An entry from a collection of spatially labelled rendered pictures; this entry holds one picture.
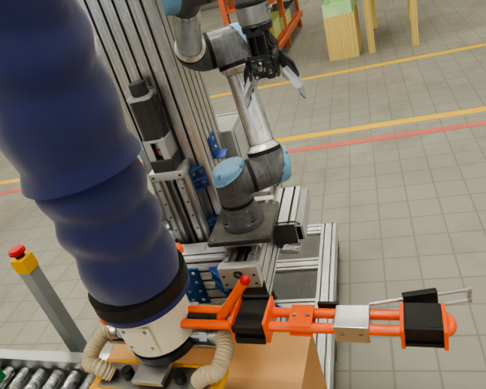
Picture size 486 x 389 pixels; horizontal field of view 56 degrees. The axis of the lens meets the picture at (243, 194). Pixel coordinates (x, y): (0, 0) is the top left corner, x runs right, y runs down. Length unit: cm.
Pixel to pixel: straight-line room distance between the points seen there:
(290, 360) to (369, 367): 118
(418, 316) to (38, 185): 74
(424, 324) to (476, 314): 168
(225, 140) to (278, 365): 98
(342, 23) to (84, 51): 597
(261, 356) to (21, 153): 79
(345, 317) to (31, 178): 65
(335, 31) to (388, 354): 501
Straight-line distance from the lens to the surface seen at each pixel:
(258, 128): 149
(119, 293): 97
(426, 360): 242
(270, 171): 149
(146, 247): 94
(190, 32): 127
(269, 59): 106
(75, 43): 81
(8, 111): 83
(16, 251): 209
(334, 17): 665
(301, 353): 127
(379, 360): 243
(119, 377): 122
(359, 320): 97
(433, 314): 97
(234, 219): 154
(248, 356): 130
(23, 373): 231
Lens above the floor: 191
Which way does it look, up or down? 29 degrees down
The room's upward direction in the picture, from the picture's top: 17 degrees counter-clockwise
